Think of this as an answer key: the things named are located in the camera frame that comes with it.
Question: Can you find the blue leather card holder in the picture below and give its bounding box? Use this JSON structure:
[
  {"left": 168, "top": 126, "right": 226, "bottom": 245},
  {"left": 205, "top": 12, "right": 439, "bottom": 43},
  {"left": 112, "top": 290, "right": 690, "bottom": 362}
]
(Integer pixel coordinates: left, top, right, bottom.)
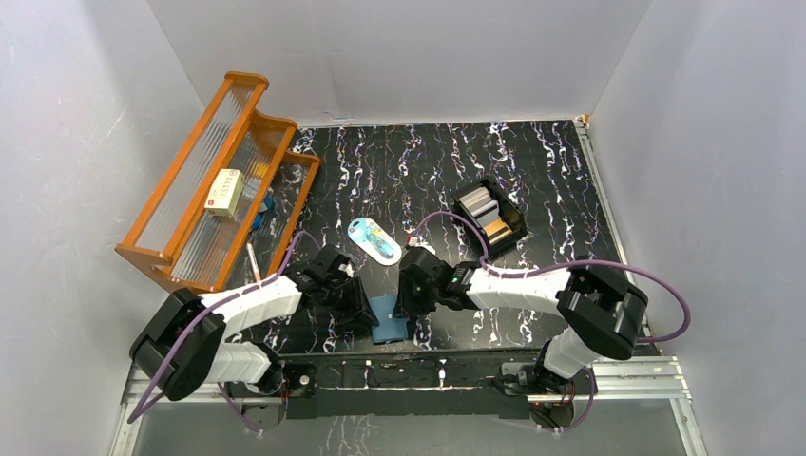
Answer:
[{"left": 369, "top": 295, "right": 408, "bottom": 345}]

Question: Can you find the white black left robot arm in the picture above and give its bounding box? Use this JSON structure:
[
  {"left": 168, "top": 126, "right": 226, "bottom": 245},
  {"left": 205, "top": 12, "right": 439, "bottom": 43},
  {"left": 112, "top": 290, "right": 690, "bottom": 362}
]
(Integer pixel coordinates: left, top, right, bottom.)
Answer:
[{"left": 129, "top": 245, "right": 379, "bottom": 401}]

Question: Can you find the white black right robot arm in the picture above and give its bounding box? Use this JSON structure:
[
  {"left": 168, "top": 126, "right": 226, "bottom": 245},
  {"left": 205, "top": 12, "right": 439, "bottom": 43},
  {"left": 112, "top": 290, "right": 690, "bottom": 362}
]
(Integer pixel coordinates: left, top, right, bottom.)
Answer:
[{"left": 394, "top": 247, "right": 648, "bottom": 393}]

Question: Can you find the stack of credit cards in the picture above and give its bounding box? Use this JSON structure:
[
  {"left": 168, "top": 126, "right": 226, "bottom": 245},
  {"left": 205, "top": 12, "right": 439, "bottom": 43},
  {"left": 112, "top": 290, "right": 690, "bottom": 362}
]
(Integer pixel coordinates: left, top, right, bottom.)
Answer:
[{"left": 459, "top": 186, "right": 500, "bottom": 219}]

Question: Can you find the black card storage box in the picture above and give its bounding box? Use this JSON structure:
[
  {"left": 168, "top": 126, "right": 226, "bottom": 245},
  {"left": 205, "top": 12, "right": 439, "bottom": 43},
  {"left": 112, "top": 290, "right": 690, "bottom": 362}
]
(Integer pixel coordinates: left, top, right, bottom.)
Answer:
[{"left": 450, "top": 177, "right": 528, "bottom": 261}]

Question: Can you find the blue oval blister package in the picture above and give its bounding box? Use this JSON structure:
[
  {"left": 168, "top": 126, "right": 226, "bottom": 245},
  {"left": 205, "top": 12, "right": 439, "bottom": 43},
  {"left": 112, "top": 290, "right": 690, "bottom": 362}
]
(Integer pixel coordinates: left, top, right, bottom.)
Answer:
[{"left": 348, "top": 218, "right": 402, "bottom": 267}]

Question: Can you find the pink pen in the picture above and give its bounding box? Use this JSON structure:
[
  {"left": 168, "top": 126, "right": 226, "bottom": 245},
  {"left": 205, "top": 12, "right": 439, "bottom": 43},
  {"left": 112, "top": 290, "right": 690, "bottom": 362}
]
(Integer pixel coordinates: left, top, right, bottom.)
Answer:
[{"left": 246, "top": 241, "right": 261, "bottom": 283}]

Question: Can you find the blue item on shelf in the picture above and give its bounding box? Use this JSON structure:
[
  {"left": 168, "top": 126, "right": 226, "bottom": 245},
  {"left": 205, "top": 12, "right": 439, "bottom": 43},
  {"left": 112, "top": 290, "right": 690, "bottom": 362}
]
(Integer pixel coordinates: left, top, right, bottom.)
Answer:
[{"left": 250, "top": 191, "right": 275, "bottom": 232}]

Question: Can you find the orange wooden shelf rack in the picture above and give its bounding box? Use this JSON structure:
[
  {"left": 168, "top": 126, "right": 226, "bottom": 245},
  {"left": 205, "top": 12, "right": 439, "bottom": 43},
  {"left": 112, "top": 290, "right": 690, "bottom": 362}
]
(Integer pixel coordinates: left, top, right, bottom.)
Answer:
[{"left": 115, "top": 71, "right": 321, "bottom": 293}]

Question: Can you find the white medicine box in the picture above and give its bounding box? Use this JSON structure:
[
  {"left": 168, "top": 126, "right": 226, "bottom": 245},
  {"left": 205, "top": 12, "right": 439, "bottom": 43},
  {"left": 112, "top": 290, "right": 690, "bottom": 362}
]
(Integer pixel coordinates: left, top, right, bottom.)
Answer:
[{"left": 203, "top": 169, "right": 244, "bottom": 218}]

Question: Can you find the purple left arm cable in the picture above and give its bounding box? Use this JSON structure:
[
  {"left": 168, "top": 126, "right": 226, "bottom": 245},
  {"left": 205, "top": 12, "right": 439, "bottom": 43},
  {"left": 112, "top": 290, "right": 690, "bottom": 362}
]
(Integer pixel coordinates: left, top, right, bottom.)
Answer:
[{"left": 125, "top": 230, "right": 322, "bottom": 425}]

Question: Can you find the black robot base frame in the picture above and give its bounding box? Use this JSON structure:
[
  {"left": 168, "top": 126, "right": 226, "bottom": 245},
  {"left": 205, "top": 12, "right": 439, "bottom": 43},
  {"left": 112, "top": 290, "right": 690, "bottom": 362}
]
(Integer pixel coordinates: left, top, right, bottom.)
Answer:
[{"left": 223, "top": 348, "right": 599, "bottom": 431}]

